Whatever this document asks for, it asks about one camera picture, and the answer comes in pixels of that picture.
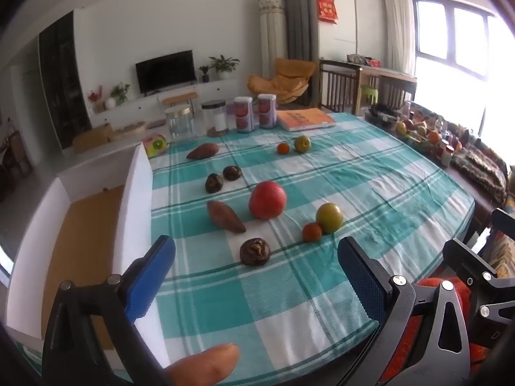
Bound wooden chair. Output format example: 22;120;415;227
320;60;361;113

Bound leafy green house plant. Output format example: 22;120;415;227
109;82;131;105

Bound sweet potato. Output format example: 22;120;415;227
207;200;247;234
186;142;220;161

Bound large potted green plant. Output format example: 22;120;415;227
208;54;241;80

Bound teal checked tablecloth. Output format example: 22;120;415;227
149;110;476;386

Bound red wall calendar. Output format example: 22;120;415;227
316;0;339;25

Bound red tomato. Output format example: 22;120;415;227
248;181;288;221

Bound person's left hand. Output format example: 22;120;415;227
163;343;241;386

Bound white television cabinet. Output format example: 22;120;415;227
89;78;239;129

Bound black wall cabinet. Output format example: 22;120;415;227
38;16;93;151

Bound orange book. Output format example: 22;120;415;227
277;108;336;133

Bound orange lounge chair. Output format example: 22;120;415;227
247;58;318;105

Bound window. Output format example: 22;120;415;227
412;0;515;85

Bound black tray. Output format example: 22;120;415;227
368;102;403;129

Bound fruit print pouch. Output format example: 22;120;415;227
141;134;169;159

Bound red label tin can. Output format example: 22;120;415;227
233;96;254;133
257;94;278;130

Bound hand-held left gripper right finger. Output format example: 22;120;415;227
337;236;472;386

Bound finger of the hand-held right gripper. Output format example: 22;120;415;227
443;238;515;348
492;208;515;246

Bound glass jar with gold lid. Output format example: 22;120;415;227
165;106;195;142

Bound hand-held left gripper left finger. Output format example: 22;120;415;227
41;234;178;386

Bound grey curtain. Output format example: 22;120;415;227
272;0;320;63

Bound red flowers in vase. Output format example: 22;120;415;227
87;85;104;113

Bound white curtain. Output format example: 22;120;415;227
382;0;417;75

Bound red-orange cushion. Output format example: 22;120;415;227
380;275;489;386

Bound patterned blanket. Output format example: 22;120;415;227
451;126;513;206

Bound basket of toy food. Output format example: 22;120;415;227
394;117;443;151

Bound standing air conditioner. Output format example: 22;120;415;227
258;0;289;101

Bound black television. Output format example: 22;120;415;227
135;50;198;96

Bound wooden dining table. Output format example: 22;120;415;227
354;62;419;111

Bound green plastic stool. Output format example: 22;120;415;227
359;84;381;105

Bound glass jar with black lid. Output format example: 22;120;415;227
201;100;228;137

